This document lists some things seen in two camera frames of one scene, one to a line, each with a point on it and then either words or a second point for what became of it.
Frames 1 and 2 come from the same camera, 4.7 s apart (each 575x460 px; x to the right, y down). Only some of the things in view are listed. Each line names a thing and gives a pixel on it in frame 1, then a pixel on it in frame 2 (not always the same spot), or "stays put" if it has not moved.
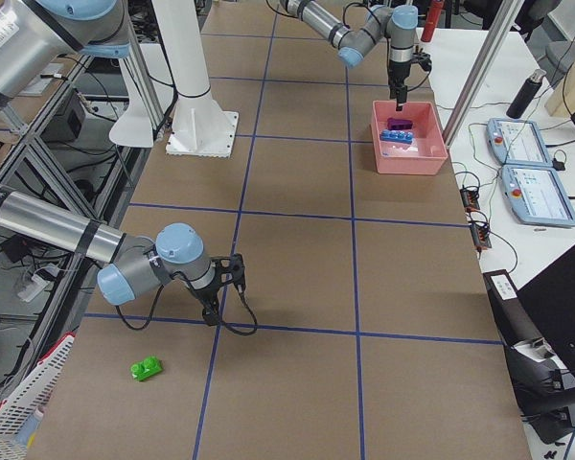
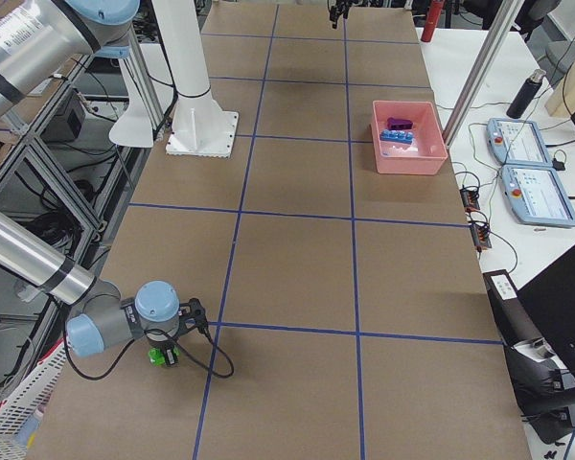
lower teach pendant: (536, 196) stays put
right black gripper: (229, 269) -> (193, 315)
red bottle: (433, 14) stays put
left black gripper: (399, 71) -> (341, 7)
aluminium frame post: (504, 21) stays put
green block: (149, 366) -> (156, 357)
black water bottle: (525, 94) stays put
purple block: (399, 124) stays put
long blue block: (397, 136) stays put
